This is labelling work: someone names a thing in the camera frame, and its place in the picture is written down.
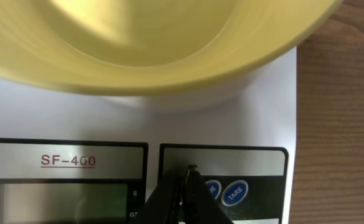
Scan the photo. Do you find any yellow plastic bowl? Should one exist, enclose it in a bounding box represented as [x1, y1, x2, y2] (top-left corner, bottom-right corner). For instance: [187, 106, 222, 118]
[0, 0, 340, 96]

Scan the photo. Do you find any white digital kitchen scale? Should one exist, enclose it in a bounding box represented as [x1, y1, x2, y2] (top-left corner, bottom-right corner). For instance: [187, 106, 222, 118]
[0, 49, 297, 223]

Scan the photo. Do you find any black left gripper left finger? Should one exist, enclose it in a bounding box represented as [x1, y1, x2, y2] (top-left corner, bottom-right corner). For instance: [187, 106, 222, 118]
[134, 171, 182, 224]

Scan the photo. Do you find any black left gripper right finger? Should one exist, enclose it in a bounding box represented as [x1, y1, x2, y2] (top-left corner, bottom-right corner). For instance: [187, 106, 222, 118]
[181, 164, 233, 224]

